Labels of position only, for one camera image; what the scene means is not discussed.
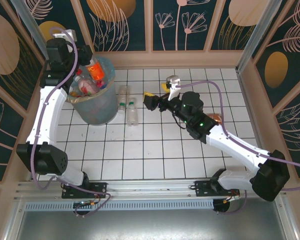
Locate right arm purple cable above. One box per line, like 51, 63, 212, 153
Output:
176, 80, 300, 216

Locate grey slotted cable duct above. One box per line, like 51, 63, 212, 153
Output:
24, 198, 215, 211

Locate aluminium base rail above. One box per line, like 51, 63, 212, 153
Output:
13, 177, 288, 201

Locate grey translucent waste bin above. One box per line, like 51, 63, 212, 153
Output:
67, 56, 120, 126

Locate aluminium side rail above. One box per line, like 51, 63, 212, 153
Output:
236, 72, 276, 178

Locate pink fruit print bottle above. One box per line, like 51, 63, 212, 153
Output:
73, 74, 101, 97

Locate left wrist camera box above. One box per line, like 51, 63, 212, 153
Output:
52, 29, 77, 42

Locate small coloured wire bundle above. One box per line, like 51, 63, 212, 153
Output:
223, 194, 241, 203
73, 198, 102, 209

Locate grey sheet metal panel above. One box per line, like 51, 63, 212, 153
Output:
4, 209, 300, 240

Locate clear bottle green neck band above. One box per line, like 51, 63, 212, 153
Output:
126, 97, 140, 127
117, 84, 130, 115

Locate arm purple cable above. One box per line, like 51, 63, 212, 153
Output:
29, 26, 113, 218
176, 80, 300, 216

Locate orange label drink bottle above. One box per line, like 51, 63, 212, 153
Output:
86, 55, 106, 81

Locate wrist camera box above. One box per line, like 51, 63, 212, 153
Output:
52, 29, 77, 42
164, 74, 181, 101

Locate brown coffee drink bottle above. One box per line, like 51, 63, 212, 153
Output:
206, 112, 222, 126

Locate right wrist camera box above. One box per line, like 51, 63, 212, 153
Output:
164, 74, 181, 101

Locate aluminium corner post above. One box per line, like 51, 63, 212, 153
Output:
9, 0, 52, 61
234, 0, 285, 74

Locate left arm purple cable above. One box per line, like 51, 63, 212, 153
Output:
29, 26, 113, 218

